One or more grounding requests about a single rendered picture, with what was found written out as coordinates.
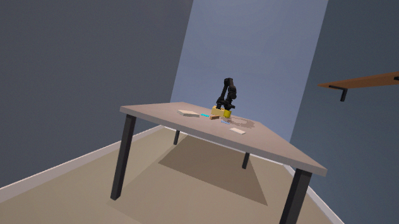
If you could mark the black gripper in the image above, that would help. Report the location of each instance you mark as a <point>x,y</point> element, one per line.
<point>229,106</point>

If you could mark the yellow cup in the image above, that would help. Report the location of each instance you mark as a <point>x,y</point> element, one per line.
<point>227,113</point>

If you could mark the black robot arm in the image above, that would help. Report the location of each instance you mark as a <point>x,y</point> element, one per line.
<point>231,92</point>

